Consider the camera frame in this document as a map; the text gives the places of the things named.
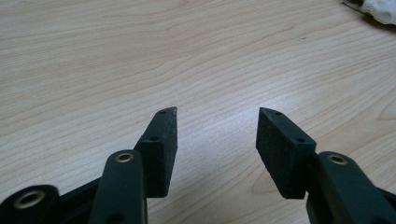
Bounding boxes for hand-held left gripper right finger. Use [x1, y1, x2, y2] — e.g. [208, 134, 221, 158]
[255, 106, 396, 224]

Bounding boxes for white cloth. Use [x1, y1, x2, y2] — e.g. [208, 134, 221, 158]
[341, 0, 396, 26]

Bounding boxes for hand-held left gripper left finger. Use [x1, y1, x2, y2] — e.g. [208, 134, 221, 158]
[88, 106, 178, 224]

